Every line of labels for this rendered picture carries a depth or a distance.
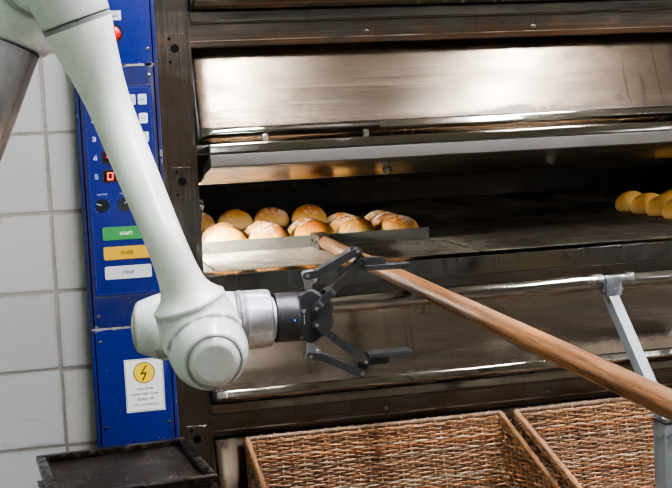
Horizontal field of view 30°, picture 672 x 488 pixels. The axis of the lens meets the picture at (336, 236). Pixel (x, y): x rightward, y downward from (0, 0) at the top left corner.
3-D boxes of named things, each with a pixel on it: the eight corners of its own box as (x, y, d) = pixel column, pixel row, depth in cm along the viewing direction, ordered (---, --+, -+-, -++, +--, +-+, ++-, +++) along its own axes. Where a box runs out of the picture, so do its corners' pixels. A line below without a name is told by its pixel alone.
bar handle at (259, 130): (215, 157, 237) (213, 159, 239) (382, 148, 245) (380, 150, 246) (212, 127, 238) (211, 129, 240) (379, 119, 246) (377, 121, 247)
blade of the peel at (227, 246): (429, 238, 300) (429, 226, 300) (200, 254, 288) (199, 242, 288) (389, 225, 335) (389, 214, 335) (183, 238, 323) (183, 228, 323)
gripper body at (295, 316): (267, 287, 194) (326, 283, 196) (269, 341, 194) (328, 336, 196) (275, 293, 186) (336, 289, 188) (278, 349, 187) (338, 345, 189)
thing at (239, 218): (218, 231, 343) (216, 211, 342) (216, 229, 349) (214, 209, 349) (254, 229, 345) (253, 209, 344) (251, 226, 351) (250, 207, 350)
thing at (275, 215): (256, 228, 345) (254, 208, 345) (251, 226, 352) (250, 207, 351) (291, 226, 348) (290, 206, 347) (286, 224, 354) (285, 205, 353)
